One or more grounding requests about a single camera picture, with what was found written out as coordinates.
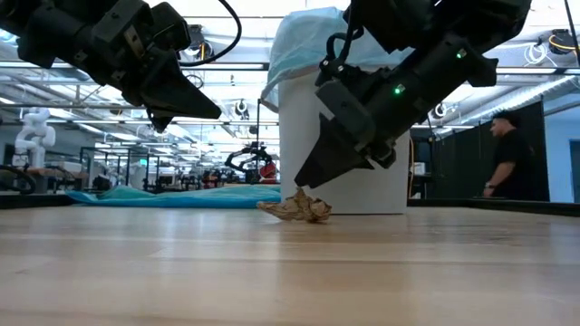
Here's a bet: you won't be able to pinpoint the black background rack frame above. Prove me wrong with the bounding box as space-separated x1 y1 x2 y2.
80 146 160 191

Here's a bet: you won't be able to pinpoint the large ceiling cable reel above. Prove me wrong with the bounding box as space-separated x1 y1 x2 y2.
546 27 579 56

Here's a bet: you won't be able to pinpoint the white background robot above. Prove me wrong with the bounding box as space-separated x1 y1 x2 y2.
11 107 58 169

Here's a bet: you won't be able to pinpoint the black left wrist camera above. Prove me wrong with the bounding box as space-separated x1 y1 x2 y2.
152 1 192 52

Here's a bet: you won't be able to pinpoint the brown paper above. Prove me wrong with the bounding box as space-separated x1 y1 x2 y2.
256 187 333 224

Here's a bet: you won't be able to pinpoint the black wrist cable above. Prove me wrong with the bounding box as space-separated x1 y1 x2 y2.
324 17 366 69
179 0 244 68

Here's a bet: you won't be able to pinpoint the white trash bin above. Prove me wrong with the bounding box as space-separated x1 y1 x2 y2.
276 72 411 216

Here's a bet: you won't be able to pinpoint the teal trash bag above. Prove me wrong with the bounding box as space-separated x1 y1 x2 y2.
66 184 282 209

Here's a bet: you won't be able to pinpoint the black partition panels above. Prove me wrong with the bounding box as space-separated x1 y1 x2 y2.
428 99 550 203

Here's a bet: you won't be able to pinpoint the black background robot arms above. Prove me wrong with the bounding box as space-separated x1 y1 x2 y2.
224 145 278 185

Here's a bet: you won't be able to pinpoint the light blue trash bag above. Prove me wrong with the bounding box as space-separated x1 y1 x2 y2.
260 6 413 108

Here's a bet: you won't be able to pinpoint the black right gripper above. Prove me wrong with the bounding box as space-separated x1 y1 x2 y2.
293 62 412 190

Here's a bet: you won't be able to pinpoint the ceiling reel with yellow cable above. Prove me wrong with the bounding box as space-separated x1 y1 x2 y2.
188 24 214 62

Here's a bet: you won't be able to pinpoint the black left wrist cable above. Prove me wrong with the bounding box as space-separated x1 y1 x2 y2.
179 0 244 68

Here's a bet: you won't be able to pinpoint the thick black hanging cable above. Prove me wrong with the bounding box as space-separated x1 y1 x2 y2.
563 0 580 54

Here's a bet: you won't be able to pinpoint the silver ventilation duct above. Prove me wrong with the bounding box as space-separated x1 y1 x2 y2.
470 74 580 127

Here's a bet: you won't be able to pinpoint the long ceiling strip light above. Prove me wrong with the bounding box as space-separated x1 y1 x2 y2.
496 66 580 76
180 62 269 72

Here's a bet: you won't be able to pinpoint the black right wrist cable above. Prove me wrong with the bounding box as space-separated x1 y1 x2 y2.
324 17 366 69

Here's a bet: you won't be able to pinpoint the small ceiling cable reel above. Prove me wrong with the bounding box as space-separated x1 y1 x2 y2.
233 99 251 121
430 101 450 121

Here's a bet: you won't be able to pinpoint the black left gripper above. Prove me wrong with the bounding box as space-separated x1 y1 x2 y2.
89 0 223 135

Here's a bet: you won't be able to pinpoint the black pole stand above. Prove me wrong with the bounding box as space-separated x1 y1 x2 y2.
256 97 278 182

